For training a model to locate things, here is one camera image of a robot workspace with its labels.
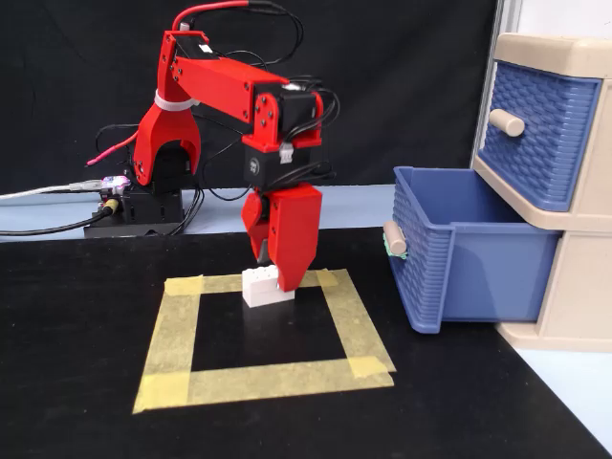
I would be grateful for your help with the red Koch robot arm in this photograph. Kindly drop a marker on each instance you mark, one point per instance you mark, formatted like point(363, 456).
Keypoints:
point(215, 76)

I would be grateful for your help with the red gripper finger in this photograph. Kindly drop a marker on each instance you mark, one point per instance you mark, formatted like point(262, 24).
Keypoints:
point(299, 253)
point(260, 225)

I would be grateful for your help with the white toy brick cube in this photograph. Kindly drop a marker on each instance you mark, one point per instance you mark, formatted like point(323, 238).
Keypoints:
point(260, 289)

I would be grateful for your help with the controller board with LED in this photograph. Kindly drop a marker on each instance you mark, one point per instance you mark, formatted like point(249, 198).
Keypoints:
point(114, 184)

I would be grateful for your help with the black backdrop cloth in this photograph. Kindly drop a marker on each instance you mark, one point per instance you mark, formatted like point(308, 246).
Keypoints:
point(72, 72)

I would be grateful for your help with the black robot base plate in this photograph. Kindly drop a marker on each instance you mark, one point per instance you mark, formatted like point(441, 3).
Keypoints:
point(143, 215)

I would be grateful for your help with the beige plastic drawer cabinet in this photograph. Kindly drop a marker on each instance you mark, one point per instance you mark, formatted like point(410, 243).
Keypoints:
point(588, 248)

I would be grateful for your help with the black table mat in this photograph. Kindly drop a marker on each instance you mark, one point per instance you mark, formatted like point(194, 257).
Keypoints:
point(72, 334)

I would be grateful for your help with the white zip tie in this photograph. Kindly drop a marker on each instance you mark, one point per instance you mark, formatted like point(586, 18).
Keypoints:
point(174, 104)

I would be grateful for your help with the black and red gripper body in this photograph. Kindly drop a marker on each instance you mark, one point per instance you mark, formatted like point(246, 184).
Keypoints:
point(291, 169)

